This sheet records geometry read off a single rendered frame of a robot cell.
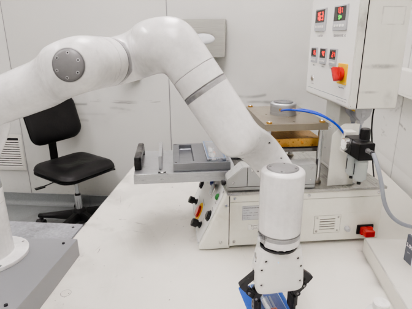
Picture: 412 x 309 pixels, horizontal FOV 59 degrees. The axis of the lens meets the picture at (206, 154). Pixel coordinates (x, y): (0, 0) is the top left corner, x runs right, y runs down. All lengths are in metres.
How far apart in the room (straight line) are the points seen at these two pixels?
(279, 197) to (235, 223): 0.39
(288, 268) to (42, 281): 0.56
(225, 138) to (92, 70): 0.26
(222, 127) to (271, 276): 0.32
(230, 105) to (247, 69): 2.01
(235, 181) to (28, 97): 0.55
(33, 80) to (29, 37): 2.28
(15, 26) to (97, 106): 0.80
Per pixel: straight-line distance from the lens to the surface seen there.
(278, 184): 0.67
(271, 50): 2.66
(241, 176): 1.00
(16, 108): 0.85
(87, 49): 0.68
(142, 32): 0.70
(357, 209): 1.15
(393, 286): 0.98
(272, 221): 0.71
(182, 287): 0.96
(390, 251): 1.11
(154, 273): 1.01
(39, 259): 1.05
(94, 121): 2.95
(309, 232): 1.13
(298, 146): 1.09
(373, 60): 1.05
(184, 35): 0.67
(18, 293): 0.94
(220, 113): 0.65
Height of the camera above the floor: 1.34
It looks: 18 degrees down
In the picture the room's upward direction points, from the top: straight up
